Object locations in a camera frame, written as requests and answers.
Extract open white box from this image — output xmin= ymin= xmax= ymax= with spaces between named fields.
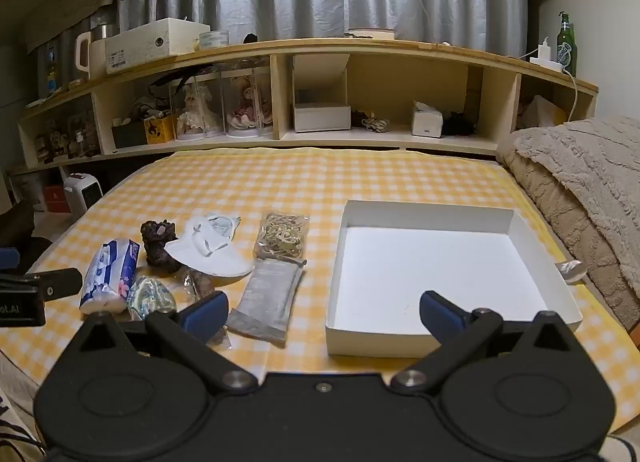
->
xmin=292 ymin=54 xmax=352 ymax=133

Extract clear doll display case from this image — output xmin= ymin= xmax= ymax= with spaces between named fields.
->
xmin=222 ymin=69 xmax=274 ymax=137
xmin=170 ymin=74 xmax=224 ymax=140

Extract white storage box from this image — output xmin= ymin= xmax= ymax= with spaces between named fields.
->
xmin=104 ymin=18 xmax=211 ymax=75

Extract small yellow box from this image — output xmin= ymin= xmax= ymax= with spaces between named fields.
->
xmin=144 ymin=114 xmax=176 ymax=145

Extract red box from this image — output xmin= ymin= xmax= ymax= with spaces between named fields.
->
xmin=42 ymin=184 xmax=71 ymax=213

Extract wooden shelf unit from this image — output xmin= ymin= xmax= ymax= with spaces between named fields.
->
xmin=17 ymin=36 xmax=599 ymax=177

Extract white cardboard box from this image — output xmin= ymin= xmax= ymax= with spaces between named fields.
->
xmin=324 ymin=200 xmax=584 ymax=359

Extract dark bag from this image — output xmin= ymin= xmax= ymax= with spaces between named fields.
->
xmin=0 ymin=197 xmax=51 ymax=263

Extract small clear plastic bag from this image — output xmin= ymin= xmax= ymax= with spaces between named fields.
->
xmin=182 ymin=266 xmax=232 ymax=349

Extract small black box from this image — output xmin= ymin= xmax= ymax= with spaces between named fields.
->
xmin=111 ymin=121 xmax=148 ymax=149

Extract white tissue box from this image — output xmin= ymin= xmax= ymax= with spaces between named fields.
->
xmin=411 ymin=100 xmax=445 ymax=137

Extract blue white tissue pack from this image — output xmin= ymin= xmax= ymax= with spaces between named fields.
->
xmin=80 ymin=238 xmax=142 ymax=315

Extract white charger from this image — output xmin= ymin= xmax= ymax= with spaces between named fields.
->
xmin=529 ymin=38 xmax=565 ymax=71

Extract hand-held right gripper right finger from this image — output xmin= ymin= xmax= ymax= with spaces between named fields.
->
xmin=391 ymin=290 xmax=583 ymax=393

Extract white kettle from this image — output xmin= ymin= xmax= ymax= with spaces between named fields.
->
xmin=75 ymin=32 xmax=107 ymax=81

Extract green glass bottle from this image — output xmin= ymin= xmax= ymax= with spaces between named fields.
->
xmin=556 ymin=12 xmax=577 ymax=77

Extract floral patterned pouch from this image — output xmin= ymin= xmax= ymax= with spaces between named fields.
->
xmin=126 ymin=276 xmax=177 ymax=321

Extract clear bag of rubber bands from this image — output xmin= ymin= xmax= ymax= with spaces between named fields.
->
xmin=252 ymin=212 xmax=310 ymax=263

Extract white yellow plastic bag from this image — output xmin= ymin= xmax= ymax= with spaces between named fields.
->
xmin=520 ymin=96 xmax=568 ymax=130

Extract white face mask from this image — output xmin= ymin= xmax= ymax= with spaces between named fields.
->
xmin=164 ymin=212 xmax=255 ymax=279

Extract white space heater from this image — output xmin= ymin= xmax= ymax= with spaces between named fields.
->
xmin=63 ymin=173 xmax=103 ymax=210

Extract steel canister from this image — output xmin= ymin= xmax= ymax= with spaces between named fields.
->
xmin=90 ymin=16 xmax=118 ymax=40

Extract yellow checked bed sheet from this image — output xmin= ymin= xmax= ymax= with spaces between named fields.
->
xmin=0 ymin=149 xmax=640 ymax=435

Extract brown blue crochet doll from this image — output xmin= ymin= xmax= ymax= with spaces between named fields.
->
xmin=140 ymin=219 xmax=183 ymax=275

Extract blue label bottle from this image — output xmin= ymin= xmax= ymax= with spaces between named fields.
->
xmin=45 ymin=49 xmax=61 ymax=92

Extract black fabric item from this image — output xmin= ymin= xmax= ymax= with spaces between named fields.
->
xmin=442 ymin=112 xmax=476 ymax=137

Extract white black striped cloth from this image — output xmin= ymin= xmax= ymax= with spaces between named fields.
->
xmin=0 ymin=382 xmax=46 ymax=462

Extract beige textured blanket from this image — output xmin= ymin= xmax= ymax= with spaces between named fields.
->
xmin=495 ymin=117 xmax=640 ymax=337

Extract group of small figurines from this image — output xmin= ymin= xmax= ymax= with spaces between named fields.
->
xmin=32 ymin=112 xmax=101 ymax=163

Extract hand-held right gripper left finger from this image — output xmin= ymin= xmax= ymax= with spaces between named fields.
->
xmin=70 ymin=291 xmax=259 ymax=395

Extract white cable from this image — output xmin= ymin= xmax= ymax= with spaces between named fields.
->
xmin=562 ymin=69 xmax=581 ymax=123

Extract crumpled white wrapper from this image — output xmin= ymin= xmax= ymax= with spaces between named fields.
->
xmin=554 ymin=259 xmax=590 ymax=285

